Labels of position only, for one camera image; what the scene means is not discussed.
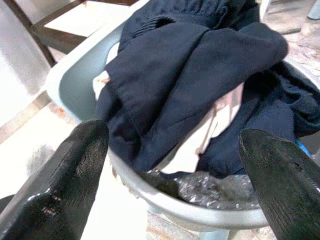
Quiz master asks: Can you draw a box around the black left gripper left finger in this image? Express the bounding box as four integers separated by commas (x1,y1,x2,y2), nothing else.
0,119,110,240

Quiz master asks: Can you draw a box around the dark wooden side table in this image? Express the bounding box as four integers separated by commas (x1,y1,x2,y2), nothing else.
3,0,143,69

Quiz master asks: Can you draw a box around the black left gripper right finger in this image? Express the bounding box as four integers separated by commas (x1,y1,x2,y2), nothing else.
238,128,320,240

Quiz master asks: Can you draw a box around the white plastic laundry basin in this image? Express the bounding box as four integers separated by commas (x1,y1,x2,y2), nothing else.
45,0,320,233

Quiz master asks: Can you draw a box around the navy knit sweater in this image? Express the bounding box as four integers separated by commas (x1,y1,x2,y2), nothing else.
95,0,289,179

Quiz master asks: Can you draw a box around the blue cloth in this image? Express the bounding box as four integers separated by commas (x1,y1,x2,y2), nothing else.
295,139,314,158

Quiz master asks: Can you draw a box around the navy garment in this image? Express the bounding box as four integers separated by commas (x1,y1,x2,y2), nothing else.
199,61,320,179

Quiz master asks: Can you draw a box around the white cloth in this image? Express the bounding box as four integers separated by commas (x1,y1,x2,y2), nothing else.
92,69,247,175

